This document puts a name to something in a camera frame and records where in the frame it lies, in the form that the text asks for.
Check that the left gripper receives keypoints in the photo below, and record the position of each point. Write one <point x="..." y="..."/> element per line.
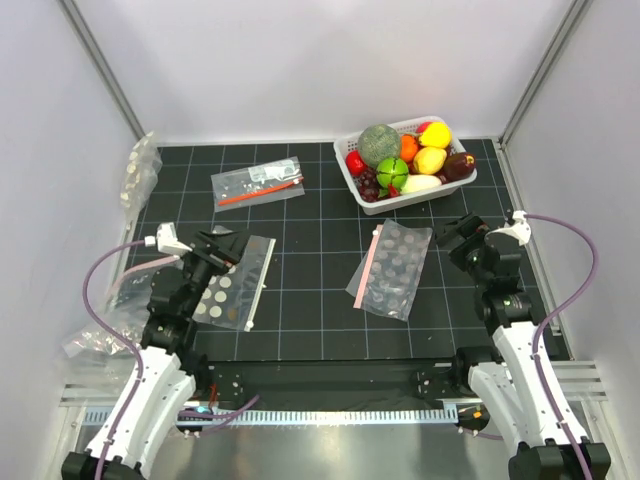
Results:
<point x="223" y="251"/>

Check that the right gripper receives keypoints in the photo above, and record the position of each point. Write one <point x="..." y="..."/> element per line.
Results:
<point x="451" y="230"/>

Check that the pink zipper dotted bag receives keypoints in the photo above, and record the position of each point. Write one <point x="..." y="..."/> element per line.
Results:
<point x="386" y="281"/>

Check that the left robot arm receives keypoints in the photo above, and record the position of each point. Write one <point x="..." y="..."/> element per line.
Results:
<point x="167" y="371"/>

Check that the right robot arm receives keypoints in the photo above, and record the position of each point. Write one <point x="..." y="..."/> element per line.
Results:
<point x="514" y="378"/>

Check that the white zipper dotted bag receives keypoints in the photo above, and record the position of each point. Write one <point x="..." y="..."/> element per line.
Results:
<point x="231" y="300"/>

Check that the red zipper clear bag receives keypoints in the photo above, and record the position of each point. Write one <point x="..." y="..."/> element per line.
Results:
<point x="259" y="184"/>

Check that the dark red apple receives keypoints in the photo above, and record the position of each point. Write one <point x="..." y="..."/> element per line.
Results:
<point x="458" y="166"/>

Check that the red chili pepper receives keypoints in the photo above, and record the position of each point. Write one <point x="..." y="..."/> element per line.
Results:
<point x="389" y="192"/>

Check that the yellow lemon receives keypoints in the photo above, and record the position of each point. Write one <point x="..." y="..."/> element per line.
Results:
<point x="429" y="160"/>

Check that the bright green round fruit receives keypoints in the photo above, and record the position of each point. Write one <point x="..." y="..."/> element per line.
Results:
<point x="392" y="171"/>

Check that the purple grapes bunch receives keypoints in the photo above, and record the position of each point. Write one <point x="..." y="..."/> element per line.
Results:
<point x="368" y="186"/>

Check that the black grid cutting mat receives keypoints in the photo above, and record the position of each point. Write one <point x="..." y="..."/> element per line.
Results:
<point x="305" y="312"/>

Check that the orange fruit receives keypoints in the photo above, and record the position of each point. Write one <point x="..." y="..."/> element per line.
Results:
<point x="409" y="148"/>

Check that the yellow red peach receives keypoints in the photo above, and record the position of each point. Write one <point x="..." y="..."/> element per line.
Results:
<point x="434" y="134"/>

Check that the red tomato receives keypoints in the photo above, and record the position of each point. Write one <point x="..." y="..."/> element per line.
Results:
<point x="354" y="163"/>

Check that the green netted melon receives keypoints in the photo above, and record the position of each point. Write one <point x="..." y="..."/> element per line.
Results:
<point x="377" y="143"/>

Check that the crumpled bags pile left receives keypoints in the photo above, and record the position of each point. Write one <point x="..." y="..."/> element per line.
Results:
<point x="95" y="358"/>

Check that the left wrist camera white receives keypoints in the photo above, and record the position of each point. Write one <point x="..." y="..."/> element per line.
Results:
<point x="166" y="241"/>

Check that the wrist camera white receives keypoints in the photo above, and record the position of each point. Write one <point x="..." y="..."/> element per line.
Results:
<point x="517" y="227"/>
<point x="166" y="241"/>

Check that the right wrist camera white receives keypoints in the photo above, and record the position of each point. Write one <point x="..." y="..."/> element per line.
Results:
<point x="517" y="227"/>

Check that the bag stack at wall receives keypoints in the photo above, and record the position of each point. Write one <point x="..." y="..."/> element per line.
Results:
<point x="141" y="177"/>

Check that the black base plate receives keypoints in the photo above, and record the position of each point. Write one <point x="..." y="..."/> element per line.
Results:
<point x="337" y="385"/>

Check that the white slotted cable duct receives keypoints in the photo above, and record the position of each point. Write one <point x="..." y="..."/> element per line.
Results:
<point x="96" y="416"/>

